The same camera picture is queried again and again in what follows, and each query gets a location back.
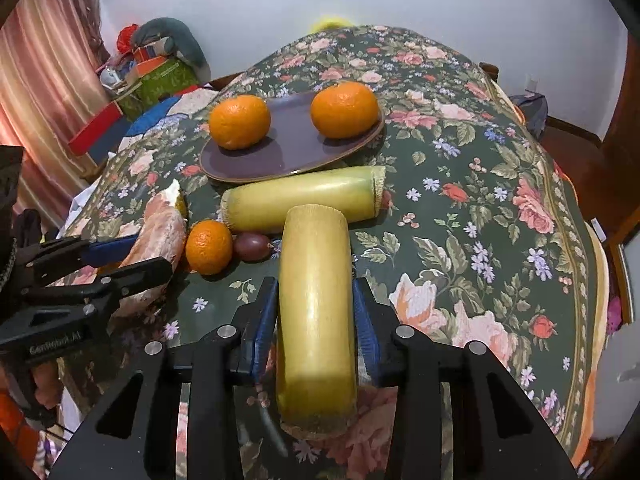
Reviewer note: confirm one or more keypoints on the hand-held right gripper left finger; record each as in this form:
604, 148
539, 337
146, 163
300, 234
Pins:
263, 330

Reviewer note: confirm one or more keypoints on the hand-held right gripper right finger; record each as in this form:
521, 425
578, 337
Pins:
364, 332

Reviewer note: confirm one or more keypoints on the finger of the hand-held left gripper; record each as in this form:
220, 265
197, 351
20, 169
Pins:
111, 250
145, 272

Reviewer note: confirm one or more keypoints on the bread loaf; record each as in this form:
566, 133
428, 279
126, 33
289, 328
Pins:
160, 235

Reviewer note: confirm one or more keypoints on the yellow-green sugar cane piece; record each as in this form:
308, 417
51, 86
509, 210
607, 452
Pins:
300, 197
315, 310

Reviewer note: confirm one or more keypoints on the small orange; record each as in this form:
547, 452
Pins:
209, 247

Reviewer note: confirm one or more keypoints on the purple passion fruit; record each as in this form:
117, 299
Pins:
252, 246

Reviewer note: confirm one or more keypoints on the red flat box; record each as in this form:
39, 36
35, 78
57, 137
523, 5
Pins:
95, 130

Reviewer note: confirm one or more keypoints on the pink striped curtain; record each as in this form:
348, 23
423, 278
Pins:
40, 85

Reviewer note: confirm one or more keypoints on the blue cloth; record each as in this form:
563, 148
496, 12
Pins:
147, 122

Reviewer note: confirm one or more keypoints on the green patterned box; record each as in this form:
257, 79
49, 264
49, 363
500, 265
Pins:
160, 82

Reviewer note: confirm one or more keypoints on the large orange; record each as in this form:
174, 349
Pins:
240, 121
345, 110

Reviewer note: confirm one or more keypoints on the floral green tablecloth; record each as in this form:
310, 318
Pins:
475, 185

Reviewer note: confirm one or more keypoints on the orange small box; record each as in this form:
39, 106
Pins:
147, 60

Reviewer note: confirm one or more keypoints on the purple oval plate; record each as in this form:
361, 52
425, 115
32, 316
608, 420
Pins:
292, 145

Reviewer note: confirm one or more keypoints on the grey stuffed toy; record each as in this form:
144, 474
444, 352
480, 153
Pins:
175, 40

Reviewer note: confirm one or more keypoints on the dark blue bag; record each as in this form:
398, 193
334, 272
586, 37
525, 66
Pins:
532, 112

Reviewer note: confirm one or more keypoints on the wooden chair back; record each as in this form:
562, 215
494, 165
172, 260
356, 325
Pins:
490, 70

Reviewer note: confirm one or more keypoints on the yellow fluffy object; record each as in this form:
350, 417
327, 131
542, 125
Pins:
332, 22

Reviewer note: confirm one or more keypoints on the white wall outlet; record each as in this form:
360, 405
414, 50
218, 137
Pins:
531, 82

